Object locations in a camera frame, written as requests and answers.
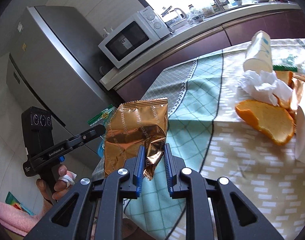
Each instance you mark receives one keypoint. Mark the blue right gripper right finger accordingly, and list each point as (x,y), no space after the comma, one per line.
(170,170)

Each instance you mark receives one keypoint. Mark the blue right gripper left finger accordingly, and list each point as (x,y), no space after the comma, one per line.
(138,170)

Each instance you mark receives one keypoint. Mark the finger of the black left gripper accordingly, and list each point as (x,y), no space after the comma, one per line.
(93,133)

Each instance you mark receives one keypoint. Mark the teal plastic trash bin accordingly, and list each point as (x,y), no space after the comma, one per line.
(100,150)

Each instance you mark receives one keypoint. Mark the dark red kitchen cabinets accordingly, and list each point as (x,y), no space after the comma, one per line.
(287,23)

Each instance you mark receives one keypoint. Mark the person's left hand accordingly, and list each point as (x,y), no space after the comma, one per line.
(65,181)

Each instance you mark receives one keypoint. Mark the green clear plastic wrapper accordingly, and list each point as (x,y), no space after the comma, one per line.
(103,118)

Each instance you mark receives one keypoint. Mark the gold snack wrapper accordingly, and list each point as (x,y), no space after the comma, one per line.
(134,124)

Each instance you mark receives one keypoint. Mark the colourful floor package basket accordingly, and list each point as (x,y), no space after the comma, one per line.
(12,200)

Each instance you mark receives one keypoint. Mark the silver refrigerator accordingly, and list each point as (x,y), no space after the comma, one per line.
(55,64)

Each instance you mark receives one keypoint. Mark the orange peel piece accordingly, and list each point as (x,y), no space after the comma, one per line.
(273,121)

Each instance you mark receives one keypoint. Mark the crumpled white tissue on table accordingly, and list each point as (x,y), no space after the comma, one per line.
(265,87)

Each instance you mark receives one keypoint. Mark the white microwave oven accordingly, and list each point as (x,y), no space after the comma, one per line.
(138,33)

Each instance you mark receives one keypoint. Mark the white paper cup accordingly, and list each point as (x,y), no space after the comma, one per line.
(258,54)

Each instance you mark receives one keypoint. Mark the glass electric kettle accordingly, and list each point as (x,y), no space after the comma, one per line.
(172,16)

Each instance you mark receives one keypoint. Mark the small blue white bowl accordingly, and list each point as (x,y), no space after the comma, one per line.
(199,18)

